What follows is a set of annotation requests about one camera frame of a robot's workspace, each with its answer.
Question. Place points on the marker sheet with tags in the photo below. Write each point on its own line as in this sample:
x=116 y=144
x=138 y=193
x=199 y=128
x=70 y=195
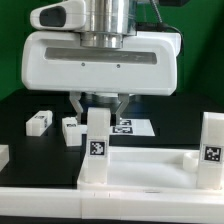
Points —
x=133 y=127

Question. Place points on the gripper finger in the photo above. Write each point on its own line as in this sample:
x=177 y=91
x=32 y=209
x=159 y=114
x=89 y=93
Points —
x=75 y=98
x=124 y=101

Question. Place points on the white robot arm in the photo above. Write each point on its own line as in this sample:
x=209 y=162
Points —
x=97 y=47

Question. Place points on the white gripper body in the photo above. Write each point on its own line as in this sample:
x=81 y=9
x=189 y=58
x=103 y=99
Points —
x=145 y=65

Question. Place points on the white desk top tray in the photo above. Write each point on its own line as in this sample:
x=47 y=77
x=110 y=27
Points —
x=147 y=169

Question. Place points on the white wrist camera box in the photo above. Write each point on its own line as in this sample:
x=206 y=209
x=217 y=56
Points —
x=64 y=16

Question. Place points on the white left fence piece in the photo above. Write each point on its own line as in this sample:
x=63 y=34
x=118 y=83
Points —
x=4 y=156

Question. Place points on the white front fence bar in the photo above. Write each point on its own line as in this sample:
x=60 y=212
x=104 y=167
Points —
x=132 y=206

